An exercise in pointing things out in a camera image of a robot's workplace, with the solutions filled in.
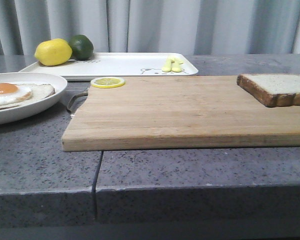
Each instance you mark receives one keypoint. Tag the white plate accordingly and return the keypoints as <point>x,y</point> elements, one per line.
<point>24,111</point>

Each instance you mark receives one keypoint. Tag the white bear tray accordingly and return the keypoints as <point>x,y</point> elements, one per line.
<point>115,64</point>

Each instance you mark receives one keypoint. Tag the wooden cutting board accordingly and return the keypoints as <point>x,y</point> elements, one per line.
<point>178,112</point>

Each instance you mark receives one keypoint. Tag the lemon slice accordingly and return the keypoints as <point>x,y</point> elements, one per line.
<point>107,82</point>

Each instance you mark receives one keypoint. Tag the green lime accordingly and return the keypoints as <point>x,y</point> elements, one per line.
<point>82,47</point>

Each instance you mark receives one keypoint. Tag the grey curtain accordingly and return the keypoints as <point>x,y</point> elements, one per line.
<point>188,27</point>

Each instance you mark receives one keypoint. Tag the yellow lemon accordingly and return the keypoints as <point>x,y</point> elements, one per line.
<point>53,52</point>

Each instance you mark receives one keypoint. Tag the fried egg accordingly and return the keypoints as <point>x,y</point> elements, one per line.
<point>12,93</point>

